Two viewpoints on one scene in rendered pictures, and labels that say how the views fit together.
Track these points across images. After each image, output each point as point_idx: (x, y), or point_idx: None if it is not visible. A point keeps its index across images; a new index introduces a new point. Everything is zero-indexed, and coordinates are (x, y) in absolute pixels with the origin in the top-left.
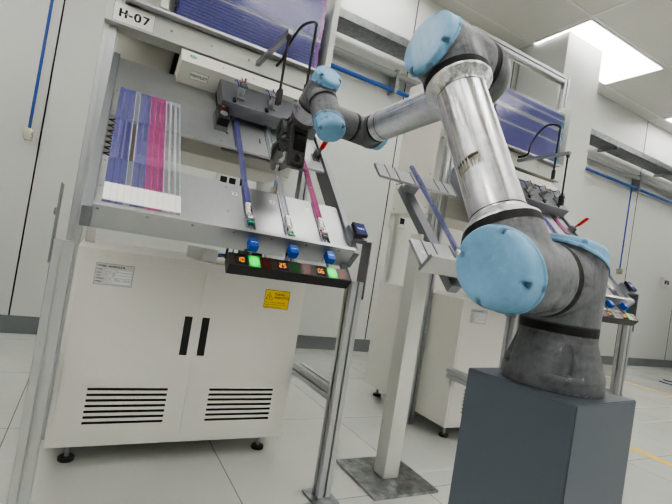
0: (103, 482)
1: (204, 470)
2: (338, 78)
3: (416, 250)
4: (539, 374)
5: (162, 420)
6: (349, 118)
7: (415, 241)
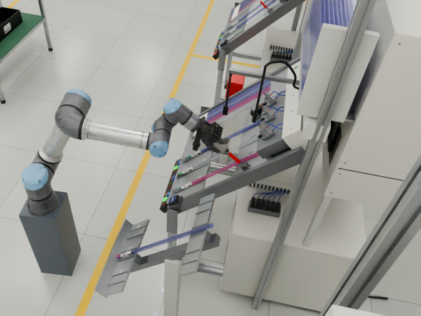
0: (218, 218)
1: (214, 252)
2: (164, 107)
3: (140, 222)
4: None
5: (230, 226)
6: (154, 128)
7: (145, 222)
